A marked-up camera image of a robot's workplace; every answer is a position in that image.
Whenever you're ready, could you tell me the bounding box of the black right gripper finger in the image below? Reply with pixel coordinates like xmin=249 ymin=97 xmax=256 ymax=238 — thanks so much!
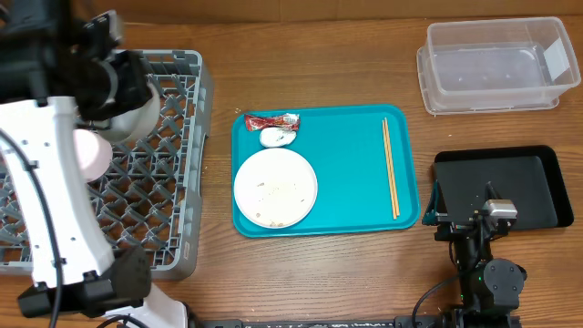
xmin=422 ymin=179 xmax=440 ymax=226
xmin=485 ymin=181 xmax=500 ymax=201

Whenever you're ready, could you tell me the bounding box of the grey small bowl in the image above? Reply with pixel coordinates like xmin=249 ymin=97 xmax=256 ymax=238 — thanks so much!
xmin=98 ymin=83 xmax=161 ymax=144

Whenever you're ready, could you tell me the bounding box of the wooden chopstick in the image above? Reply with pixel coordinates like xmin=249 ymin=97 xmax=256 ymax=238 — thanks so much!
xmin=382 ymin=118 xmax=399 ymax=220
xmin=384 ymin=118 xmax=400 ymax=220

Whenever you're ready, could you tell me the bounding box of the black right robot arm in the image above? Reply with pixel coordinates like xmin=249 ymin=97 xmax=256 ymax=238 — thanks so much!
xmin=410 ymin=182 xmax=527 ymax=328

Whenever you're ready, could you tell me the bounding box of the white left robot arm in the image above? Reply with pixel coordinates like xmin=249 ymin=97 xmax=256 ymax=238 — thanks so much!
xmin=1 ymin=0 xmax=198 ymax=327

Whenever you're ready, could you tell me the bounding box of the grey dishwasher rack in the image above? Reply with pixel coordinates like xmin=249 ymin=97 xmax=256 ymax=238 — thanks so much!
xmin=0 ymin=48 xmax=215 ymax=281

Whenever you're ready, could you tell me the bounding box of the black plastic tray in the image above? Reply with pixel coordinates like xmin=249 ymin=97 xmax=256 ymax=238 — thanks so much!
xmin=433 ymin=145 xmax=575 ymax=231

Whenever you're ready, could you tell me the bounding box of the pink cup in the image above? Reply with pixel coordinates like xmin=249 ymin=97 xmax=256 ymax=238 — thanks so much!
xmin=73 ymin=129 xmax=113 ymax=182

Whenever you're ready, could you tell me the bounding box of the blue serving tray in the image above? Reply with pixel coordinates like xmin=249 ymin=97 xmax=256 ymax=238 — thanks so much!
xmin=232 ymin=104 xmax=421 ymax=238

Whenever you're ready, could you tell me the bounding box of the clear plastic bin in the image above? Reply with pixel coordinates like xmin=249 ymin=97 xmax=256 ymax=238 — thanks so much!
xmin=416 ymin=16 xmax=582 ymax=115

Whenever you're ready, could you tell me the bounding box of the white dirty plate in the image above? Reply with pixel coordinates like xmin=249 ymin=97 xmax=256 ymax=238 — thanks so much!
xmin=233 ymin=148 xmax=318 ymax=230

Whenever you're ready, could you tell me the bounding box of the red snack wrapper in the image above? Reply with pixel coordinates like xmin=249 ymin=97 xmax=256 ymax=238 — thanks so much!
xmin=244 ymin=113 xmax=301 ymax=131

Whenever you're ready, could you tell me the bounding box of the crumpled white tissue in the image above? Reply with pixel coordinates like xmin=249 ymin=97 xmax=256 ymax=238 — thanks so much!
xmin=260 ymin=127 xmax=297 ymax=148

